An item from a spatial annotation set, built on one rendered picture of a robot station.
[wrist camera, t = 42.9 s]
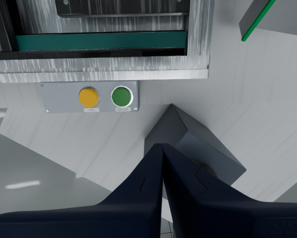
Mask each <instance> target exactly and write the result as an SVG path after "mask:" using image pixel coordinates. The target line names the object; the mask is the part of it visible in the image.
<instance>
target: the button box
mask: <svg viewBox="0 0 297 238"><path fill-rule="evenodd" d="M39 85H40V89H41V93H42V98H43V102H44V106H45V110H46V113H77V112H123V111H139V107H140V92H139V80H105V81H62V82H40V83H39ZM121 87H123V88H126V89H127V90H129V92H130V93H131V101H130V103H129V104H128V105H127V106H124V107H119V106H117V105H116V104H115V103H114V102H113V100H112V94H113V92H114V91H115V90H116V89H117V88H121ZM86 88H91V89H93V90H95V91H96V92H97V93H98V95H99V101H98V103H97V104H96V105H95V106H93V107H90V108H89V107H85V106H83V105H82V104H81V102H80V100H79V94H80V92H81V91H82V90H84V89H86Z"/></svg>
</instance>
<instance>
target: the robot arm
mask: <svg viewBox="0 0 297 238"><path fill-rule="evenodd" d="M218 177H219V176H218V174H216V173H215V172H214V170H213V169H211V168H209V167H208V166H207V165H205V164H203V163H202V164H200V163H199V162H197V161H196V160H194V159H189V158H188V157H186V156H185V155H184V154H183V153H181V152H180V151H178V150H177V149H176V148H174V147H173V146H171V145H170V144H169V143H162V144H161V143H154V145H153V146H152V147H151V148H150V150H149V151H148V152H147V154H146V155H145V156H144V157H143V159H142V160H141V161H140V162H139V163H138V165H137V166H136V167H135V169H134V170H133V171H132V172H131V173H130V175H129V176H128V177H127V178H126V179H125V180H124V181H123V182H122V183H121V184H120V185H119V186H118V187H117V188H116V189H115V190H114V191H113V192H111V193H110V194H109V195H108V196H107V197H106V198H105V199H104V200H103V201H101V202H100V203H98V204H96V205H91V206H82V207H73V208H64V209H54V210H41V211H17V212H7V213H2V214H0V238H160V237H161V208H162V188H163V181H164V185H165V190H166V194H167V198H168V202H169V207H170V212H171V216H172V220H173V231H174V233H173V238H297V203H282V202H262V201H258V200H255V199H252V198H250V197H248V196H246V195H245V194H243V193H241V192H239V191H238V190H236V189H235V188H233V187H231V186H230V185H228V184H226V183H225V182H223V181H221V180H220V179H219V178H218Z"/></svg>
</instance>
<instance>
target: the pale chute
mask: <svg viewBox="0 0 297 238"><path fill-rule="evenodd" d="M239 28H240V32H241V37H242V39H241V41H243V42H245V41H246V40H247V38H248V37H249V36H250V34H251V33H252V32H253V30H254V29H255V28H260V29H265V30H270V31H275V32H281V33H286V34H293V35H297V0H253V2H252V3H251V5H250V7H249V8H248V10H247V11H246V13H245V14H244V16H243V17H242V19H241V21H240V22H239Z"/></svg>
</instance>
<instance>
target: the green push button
mask: <svg viewBox="0 0 297 238"><path fill-rule="evenodd" d="M112 100H113V102H114V103H115V104H116V105H117V106H119V107H124V106H127V105H128V104H129V103H130V101H131V93H130V92H129V90H127V89H126V88H123V87H121V88H117V89H116V90H115V91H114V92H113V94H112Z"/></svg>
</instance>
